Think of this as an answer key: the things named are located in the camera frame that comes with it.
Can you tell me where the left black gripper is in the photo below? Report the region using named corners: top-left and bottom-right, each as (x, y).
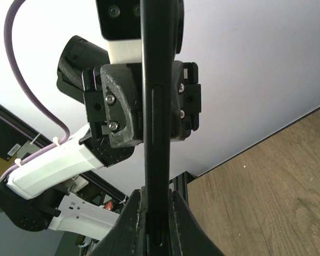
top-left (81, 60), bottom-right (203, 149)

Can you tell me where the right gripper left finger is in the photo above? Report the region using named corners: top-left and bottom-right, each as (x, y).
top-left (90, 189), bottom-right (147, 256)

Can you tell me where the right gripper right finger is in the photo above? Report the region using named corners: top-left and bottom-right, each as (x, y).
top-left (169, 191), bottom-right (224, 256)

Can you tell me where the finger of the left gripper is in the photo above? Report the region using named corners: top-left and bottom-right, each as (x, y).
top-left (170, 61), bottom-right (191, 141)

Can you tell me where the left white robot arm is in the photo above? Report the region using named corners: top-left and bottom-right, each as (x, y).
top-left (0, 36), bottom-right (201, 240)

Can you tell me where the black front rail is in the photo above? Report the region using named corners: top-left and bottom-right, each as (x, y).
top-left (169, 172), bottom-right (197, 205)

